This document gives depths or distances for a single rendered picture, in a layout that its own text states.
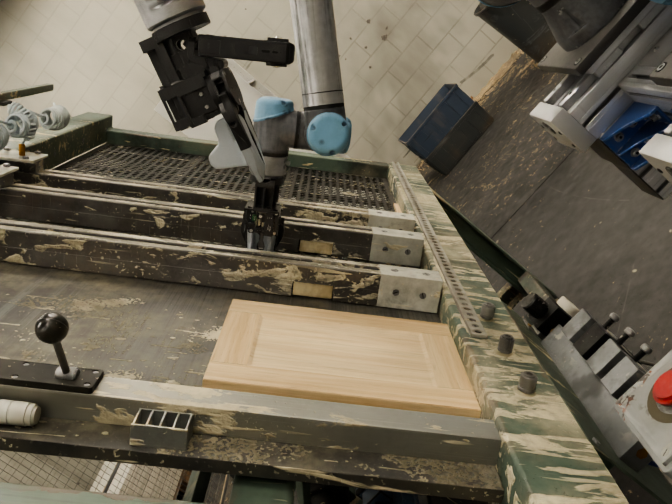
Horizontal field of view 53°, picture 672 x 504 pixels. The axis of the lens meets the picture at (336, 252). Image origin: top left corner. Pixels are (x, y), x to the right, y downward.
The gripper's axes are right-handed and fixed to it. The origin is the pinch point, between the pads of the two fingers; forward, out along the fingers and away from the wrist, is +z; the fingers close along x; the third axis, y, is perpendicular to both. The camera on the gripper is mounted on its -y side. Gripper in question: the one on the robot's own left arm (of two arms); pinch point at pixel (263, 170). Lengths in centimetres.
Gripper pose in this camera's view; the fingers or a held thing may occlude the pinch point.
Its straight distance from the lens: 87.8
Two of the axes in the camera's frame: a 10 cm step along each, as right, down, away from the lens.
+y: -9.3, 3.6, 1.2
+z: 3.8, 8.8, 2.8
